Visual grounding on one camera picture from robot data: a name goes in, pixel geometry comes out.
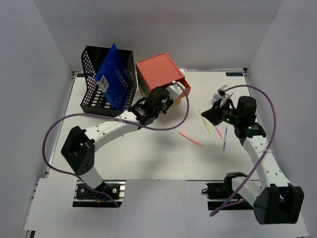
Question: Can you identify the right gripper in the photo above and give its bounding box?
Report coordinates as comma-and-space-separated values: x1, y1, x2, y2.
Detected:
202, 98, 241, 126

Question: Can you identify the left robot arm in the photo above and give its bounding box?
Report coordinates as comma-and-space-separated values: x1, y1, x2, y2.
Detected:
61, 84, 182, 198

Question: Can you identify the yellow thin pen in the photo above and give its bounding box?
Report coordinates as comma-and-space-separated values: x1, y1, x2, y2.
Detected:
198, 110, 211, 134

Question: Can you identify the blue thin pen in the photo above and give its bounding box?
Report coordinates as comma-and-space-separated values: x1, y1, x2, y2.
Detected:
222, 127, 228, 152

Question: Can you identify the salmon top drawer box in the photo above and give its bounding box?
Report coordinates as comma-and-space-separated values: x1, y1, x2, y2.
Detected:
136, 53, 191, 95

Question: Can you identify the blue plastic folder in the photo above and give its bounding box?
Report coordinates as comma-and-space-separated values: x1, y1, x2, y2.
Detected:
95, 44, 129, 111

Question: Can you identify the orange thin pen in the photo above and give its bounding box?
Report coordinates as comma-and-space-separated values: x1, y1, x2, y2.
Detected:
178, 132, 203, 148

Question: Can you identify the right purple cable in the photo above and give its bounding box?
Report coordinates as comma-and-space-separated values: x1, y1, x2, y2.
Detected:
209, 85, 277, 218

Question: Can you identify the green drawer box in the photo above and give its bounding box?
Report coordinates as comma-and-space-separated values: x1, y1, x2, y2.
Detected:
138, 78, 149, 94

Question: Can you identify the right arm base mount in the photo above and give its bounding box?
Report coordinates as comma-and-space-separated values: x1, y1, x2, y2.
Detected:
201, 182, 253, 211

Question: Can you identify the pink thin pen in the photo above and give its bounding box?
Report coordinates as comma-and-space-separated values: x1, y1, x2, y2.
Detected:
214, 125, 223, 140

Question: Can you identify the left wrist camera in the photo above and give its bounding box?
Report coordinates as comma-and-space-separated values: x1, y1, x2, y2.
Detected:
166, 80, 186, 101

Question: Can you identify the clear paperclip jar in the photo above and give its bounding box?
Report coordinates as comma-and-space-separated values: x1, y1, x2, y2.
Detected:
211, 93, 222, 105

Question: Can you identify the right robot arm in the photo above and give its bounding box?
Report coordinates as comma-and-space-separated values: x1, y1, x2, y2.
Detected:
202, 96, 304, 225

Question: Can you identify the yellow bottom drawer box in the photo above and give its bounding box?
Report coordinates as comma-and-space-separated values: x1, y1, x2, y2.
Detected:
138, 84, 181, 105

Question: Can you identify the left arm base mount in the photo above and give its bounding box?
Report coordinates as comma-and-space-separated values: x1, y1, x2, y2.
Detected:
72, 180, 126, 208

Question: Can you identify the black mesh file holder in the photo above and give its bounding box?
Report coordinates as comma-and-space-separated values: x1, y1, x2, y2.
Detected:
80, 44, 137, 117

